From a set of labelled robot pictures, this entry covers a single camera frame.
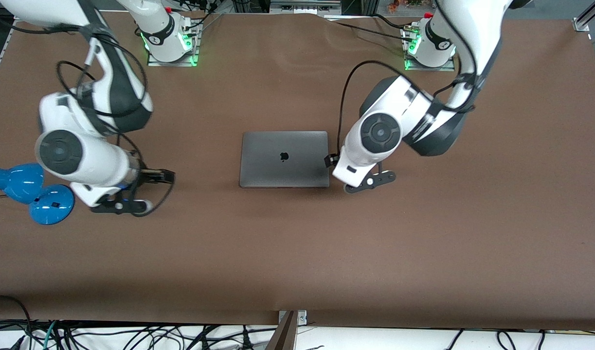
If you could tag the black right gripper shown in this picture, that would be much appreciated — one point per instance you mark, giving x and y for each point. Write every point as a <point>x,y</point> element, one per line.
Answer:
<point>151,176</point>

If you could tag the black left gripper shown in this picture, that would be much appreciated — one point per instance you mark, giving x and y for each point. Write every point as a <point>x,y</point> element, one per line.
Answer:
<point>332,160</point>

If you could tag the silver grey laptop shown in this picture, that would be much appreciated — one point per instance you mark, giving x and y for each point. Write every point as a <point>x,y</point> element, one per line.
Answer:
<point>297,170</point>

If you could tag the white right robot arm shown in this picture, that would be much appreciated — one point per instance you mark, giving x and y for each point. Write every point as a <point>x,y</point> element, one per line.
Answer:
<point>83,155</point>

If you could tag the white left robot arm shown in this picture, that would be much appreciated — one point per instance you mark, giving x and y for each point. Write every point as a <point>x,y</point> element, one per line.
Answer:
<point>389,112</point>

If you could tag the glossy blue desk lamp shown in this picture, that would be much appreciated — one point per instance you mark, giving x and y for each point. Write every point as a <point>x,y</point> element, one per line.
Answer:
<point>49,206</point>

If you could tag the aluminium profile bar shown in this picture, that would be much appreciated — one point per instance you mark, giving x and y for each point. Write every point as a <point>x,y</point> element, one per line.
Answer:
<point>589,14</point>

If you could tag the black left camera mount bracket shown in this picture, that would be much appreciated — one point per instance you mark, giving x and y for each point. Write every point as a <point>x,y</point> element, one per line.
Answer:
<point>382,179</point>

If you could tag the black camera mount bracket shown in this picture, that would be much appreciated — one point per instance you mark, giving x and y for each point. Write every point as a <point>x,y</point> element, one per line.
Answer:
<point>110,207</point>
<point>382,179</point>

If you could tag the black right camera mount bracket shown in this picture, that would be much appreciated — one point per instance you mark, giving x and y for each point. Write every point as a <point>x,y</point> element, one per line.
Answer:
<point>110,207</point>

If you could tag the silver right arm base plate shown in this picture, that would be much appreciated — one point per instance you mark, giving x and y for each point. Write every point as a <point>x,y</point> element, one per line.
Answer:
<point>171,63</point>

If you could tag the aluminium frame beam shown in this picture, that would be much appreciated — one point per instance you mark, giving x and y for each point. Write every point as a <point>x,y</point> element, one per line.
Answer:
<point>302,7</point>

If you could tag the metal table clamp bracket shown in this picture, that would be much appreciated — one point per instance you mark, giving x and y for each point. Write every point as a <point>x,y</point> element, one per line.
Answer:
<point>302,317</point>

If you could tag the brown wooden post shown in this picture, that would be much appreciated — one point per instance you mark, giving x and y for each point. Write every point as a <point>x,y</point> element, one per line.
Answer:
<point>283,335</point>

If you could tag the silver table edge rail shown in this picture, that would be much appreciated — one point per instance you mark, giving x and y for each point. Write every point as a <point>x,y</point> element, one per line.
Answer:
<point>0,56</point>

